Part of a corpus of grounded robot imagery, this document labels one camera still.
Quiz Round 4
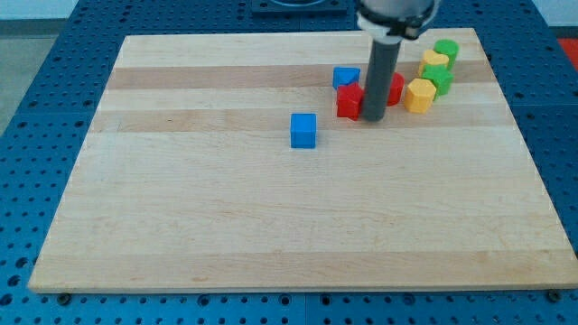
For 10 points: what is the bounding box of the green star block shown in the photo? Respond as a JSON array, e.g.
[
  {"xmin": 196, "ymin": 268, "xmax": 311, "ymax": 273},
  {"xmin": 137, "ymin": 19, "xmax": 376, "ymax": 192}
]
[{"xmin": 421, "ymin": 65, "xmax": 454, "ymax": 98}]

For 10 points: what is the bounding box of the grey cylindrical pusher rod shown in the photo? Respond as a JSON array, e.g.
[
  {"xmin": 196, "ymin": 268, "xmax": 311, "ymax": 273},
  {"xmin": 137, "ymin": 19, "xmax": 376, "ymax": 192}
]
[{"xmin": 361, "ymin": 41, "xmax": 401, "ymax": 122}]

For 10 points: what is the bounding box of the yellow hexagon block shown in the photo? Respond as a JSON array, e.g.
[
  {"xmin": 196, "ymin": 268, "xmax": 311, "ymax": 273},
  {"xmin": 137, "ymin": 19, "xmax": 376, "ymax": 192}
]
[{"xmin": 404, "ymin": 79, "xmax": 437, "ymax": 114}]

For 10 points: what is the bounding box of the green cylinder block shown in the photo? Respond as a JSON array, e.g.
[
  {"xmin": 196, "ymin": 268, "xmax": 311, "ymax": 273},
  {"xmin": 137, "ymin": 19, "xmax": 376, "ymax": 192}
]
[{"xmin": 433, "ymin": 39, "xmax": 460, "ymax": 70}]

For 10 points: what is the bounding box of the blue cube block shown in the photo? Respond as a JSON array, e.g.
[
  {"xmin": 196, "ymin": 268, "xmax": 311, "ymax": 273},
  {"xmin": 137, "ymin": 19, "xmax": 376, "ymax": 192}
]
[{"xmin": 290, "ymin": 113, "xmax": 317, "ymax": 149}]

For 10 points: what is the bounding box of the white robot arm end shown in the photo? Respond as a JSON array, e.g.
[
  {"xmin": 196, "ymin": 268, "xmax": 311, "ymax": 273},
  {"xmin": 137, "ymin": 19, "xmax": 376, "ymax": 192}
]
[{"xmin": 357, "ymin": 0, "xmax": 441, "ymax": 44}]

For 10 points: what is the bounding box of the red circle block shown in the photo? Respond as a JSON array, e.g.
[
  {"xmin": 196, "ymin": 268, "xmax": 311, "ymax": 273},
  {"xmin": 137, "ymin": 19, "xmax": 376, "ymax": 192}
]
[{"xmin": 387, "ymin": 72, "xmax": 405, "ymax": 107}]

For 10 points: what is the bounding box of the blue pentagon-like block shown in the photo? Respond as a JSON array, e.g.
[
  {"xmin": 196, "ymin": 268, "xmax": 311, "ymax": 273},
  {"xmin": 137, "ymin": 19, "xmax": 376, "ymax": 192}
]
[{"xmin": 332, "ymin": 67, "xmax": 360, "ymax": 90}]

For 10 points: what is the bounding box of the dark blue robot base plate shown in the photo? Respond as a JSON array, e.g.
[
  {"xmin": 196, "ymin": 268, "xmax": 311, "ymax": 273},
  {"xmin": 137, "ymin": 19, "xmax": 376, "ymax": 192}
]
[{"xmin": 249, "ymin": 0, "xmax": 351, "ymax": 15}]

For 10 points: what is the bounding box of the red star block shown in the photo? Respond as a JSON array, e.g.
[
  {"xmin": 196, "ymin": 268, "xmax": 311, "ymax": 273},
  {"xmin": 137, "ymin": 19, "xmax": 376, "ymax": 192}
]
[{"xmin": 336, "ymin": 82, "xmax": 364, "ymax": 121}]

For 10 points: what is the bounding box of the yellow heart block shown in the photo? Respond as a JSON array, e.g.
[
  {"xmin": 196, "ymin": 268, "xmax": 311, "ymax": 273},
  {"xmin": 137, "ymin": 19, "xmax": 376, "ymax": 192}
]
[{"xmin": 417, "ymin": 50, "xmax": 450, "ymax": 77}]

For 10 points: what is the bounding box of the wooden board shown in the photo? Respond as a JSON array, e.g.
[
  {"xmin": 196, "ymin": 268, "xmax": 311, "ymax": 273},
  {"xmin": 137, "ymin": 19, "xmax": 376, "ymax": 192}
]
[{"xmin": 28, "ymin": 28, "xmax": 577, "ymax": 293}]

